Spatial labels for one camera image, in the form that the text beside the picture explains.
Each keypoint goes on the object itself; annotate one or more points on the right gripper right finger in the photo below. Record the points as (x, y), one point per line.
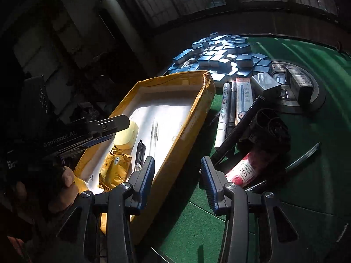
(219, 199)

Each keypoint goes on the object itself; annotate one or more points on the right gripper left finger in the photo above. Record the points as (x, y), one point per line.
(141, 182)

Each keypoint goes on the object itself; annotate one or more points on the clear black gel pen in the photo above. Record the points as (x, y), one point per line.
(140, 154)

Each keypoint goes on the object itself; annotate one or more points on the pink rose hand cream tube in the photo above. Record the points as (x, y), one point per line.
(248, 168)

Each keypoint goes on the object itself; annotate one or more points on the white silver pen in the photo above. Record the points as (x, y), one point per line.
(153, 138)

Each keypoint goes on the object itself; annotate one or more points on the yellow cardboard box tray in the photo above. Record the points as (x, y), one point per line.
(169, 112)

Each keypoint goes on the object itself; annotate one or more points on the long black pen case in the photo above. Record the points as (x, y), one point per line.
(238, 131)

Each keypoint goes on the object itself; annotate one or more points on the white orange ointment box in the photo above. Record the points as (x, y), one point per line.
(244, 98)

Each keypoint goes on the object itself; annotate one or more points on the black grip ballpoint pen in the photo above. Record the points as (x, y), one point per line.
(281, 168)

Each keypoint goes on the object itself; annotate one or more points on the person's left hand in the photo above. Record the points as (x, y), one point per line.
(63, 197)

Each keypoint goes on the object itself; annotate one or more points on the yellow crumpled packet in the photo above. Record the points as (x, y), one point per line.
(114, 169)

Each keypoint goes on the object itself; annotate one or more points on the white paint marker pen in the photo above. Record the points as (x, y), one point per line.
(223, 117)

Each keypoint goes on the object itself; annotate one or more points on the black red marker pen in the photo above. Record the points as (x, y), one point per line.
(232, 109)

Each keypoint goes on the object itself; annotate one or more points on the white phone charger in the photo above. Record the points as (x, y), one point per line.
(264, 85)

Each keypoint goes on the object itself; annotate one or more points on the round table centre console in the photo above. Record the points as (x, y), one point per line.
(287, 103)

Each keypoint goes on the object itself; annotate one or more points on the blue white mahjong tile pile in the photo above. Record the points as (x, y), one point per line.
(223, 56)

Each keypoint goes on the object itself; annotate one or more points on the black white cigarette box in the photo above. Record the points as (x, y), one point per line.
(300, 85)

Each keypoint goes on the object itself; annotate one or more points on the white air conditioner column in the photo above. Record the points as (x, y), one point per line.
(123, 23)

